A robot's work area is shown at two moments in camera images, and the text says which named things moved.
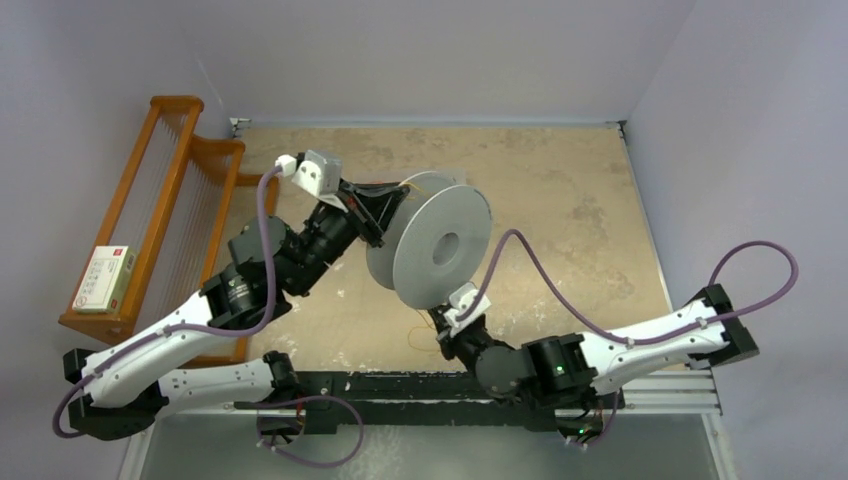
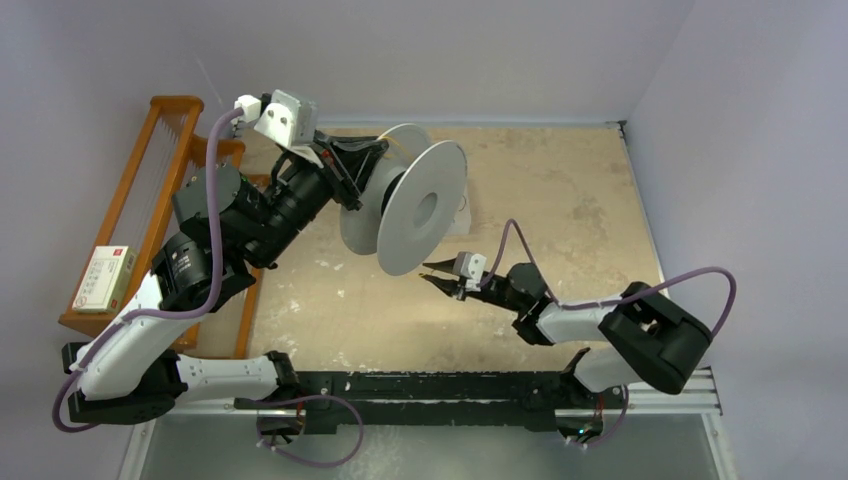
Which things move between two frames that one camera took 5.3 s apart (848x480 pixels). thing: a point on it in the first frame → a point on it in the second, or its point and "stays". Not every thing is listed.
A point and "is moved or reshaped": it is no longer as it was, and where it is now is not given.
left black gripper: (370, 206) → (347, 185)
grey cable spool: (438, 240) is moved or reshaped
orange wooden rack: (181, 220) stays
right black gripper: (447, 342) → (451, 287)
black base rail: (392, 401) stays
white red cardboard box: (105, 280) stays
